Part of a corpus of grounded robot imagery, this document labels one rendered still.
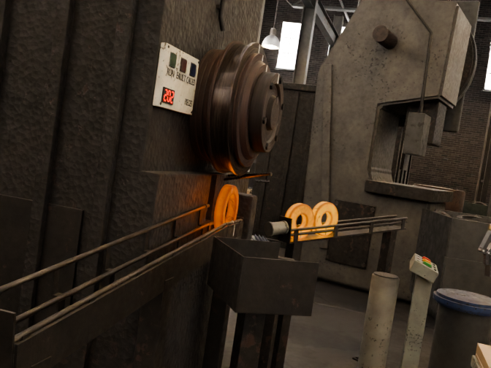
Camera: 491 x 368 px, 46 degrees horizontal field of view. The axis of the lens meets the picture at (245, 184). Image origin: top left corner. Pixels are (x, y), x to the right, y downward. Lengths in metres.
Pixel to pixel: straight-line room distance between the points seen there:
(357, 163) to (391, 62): 0.83
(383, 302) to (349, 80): 2.54
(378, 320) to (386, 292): 0.13
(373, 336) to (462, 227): 1.49
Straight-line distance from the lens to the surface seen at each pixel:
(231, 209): 2.15
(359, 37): 4.85
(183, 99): 1.84
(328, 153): 4.75
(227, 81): 1.89
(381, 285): 2.62
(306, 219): 2.53
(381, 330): 2.66
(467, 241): 3.98
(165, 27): 1.73
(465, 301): 2.93
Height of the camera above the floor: 0.97
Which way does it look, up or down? 3 degrees down
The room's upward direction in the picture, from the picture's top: 8 degrees clockwise
